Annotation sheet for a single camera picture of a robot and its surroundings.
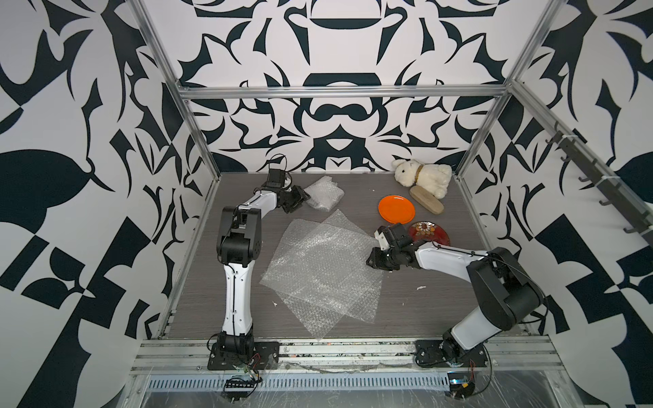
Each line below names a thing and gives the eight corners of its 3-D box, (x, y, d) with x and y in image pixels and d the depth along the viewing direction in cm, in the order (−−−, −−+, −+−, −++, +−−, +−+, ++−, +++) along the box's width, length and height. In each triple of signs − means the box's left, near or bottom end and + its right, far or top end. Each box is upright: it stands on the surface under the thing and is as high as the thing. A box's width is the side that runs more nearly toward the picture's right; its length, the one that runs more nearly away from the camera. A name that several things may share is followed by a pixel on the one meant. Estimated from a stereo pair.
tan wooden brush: (437, 217, 107) (439, 212, 105) (405, 194, 115) (407, 189, 112) (445, 208, 110) (448, 204, 107) (414, 187, 117) (415, 182, 115)
